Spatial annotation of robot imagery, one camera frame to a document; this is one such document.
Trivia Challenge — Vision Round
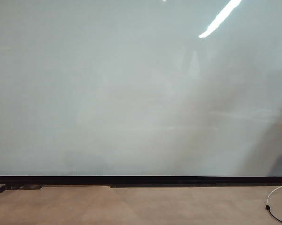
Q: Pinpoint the black whiteboard pen tray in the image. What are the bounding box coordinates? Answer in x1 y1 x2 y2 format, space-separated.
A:
0 184 44 194

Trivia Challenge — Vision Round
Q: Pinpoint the black cable with plug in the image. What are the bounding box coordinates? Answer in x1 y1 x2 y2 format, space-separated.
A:
264 204 282 225

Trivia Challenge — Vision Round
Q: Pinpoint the white whiteboard with black frame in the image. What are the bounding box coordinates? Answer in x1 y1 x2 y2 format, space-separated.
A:
0 0 282 188

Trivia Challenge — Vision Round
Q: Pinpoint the thin white cable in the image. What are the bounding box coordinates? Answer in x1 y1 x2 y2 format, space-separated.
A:
266 183 282 207

